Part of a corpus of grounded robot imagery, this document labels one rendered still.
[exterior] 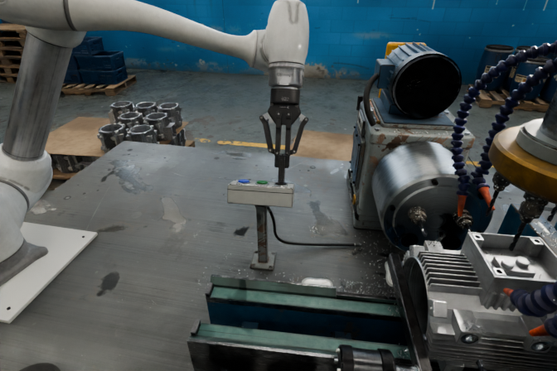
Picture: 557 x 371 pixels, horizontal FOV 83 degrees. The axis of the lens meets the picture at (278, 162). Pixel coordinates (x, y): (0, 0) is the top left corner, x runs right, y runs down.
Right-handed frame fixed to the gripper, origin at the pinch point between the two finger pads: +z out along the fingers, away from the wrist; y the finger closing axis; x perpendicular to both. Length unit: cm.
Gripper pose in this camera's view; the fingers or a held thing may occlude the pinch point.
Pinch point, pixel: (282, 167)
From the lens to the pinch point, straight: 82.0
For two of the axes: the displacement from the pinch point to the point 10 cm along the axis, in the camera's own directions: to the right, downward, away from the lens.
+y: 9.9, 0.6, -1.0
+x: 1.1, -1.2, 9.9
